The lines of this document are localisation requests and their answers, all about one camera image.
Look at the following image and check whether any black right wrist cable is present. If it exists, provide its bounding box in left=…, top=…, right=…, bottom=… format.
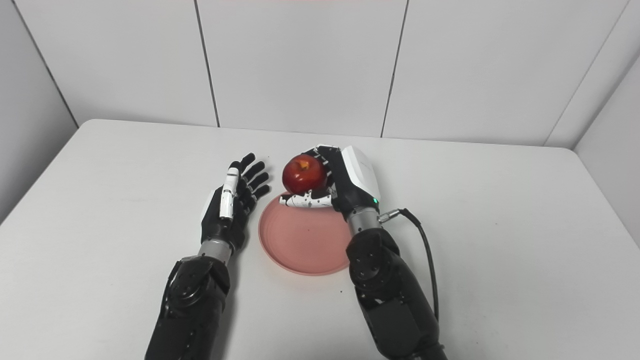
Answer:
left=377, top=208, right=441, bottom=321

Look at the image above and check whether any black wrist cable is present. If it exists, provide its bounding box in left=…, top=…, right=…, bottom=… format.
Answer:
left=159, top=256, right=201, bottom=311
left=377, top=208, right=441, bottom=321

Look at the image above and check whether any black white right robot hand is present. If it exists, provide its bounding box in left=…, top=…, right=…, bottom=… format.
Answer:
left=279, top=145, right=382, bottom=221

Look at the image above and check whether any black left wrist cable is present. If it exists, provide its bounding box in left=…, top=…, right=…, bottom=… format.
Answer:
left=159, top=256, right=201, bottom=311

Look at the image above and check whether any red apple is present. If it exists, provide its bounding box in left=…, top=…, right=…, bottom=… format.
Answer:
left=282, top=154, right=328, bottom=196

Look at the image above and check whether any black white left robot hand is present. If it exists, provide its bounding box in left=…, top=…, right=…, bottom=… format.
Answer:
left=201, top=152, right=271, bottom=251

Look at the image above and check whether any pink round plate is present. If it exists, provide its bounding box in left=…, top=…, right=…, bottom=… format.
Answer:
left=258, top=191, right=353, bottom=276

